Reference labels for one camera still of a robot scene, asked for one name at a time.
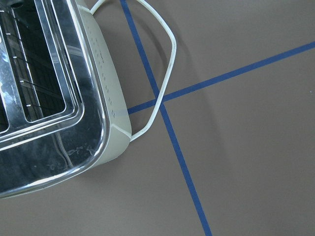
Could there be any chrome cream toaster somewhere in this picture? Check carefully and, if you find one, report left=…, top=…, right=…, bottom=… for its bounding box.
left=0, top=0, right=131, bottom=199

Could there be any white power cable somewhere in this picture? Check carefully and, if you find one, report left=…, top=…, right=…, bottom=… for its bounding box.
left=89, top=0, right=177, bottom=143

